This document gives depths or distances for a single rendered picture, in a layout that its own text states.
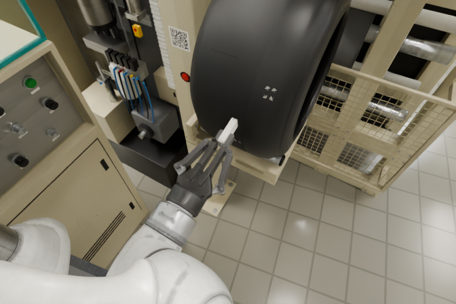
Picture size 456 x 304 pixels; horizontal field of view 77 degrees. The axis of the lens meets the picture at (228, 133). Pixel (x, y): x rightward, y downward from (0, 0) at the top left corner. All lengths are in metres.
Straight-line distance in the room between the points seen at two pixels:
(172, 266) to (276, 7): 0.54
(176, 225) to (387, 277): 1.59
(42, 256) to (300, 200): 1.50
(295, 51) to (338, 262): 1.48
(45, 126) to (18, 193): 0.23
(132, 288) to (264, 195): 1.60
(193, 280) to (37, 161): 0.89
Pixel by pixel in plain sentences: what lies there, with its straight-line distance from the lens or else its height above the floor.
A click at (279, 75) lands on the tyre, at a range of 0.64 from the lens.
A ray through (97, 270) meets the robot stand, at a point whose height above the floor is 0.65.
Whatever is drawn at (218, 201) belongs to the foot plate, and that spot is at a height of 0.01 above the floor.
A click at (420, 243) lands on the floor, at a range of 2.17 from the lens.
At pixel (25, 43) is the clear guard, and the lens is 0.99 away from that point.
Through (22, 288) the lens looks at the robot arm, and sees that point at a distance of 0.43.
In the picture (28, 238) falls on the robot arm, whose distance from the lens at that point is 0.90.
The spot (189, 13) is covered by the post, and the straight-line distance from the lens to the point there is 0.89.
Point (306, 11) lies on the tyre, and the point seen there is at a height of 1.44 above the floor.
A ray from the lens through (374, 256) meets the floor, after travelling 2.01.
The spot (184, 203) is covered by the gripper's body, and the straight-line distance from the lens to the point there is 0.58.
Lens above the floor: 1.77
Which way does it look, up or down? 53 degrees down
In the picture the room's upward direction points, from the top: straight up
